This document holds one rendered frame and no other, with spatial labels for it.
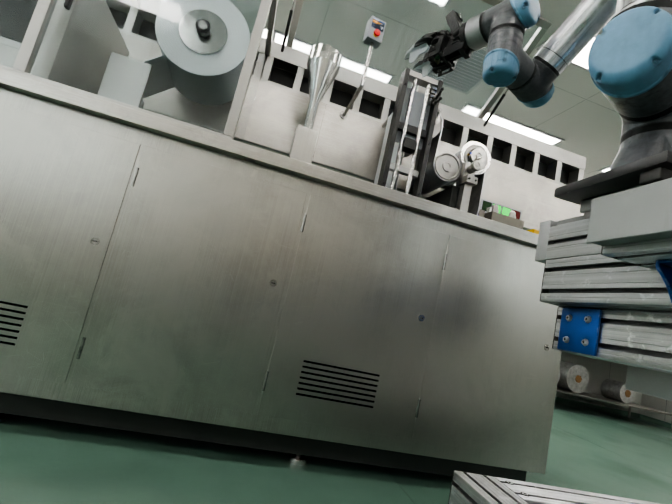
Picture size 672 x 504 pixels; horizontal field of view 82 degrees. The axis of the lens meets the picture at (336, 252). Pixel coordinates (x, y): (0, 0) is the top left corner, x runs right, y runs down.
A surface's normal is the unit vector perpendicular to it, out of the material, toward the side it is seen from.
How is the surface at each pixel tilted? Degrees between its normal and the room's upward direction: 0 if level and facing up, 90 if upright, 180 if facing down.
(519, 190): 90
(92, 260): 90
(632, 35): 97
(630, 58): 97
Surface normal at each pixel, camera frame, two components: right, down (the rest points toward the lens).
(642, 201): -0.95, -0.25
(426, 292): 0.25, -0.09
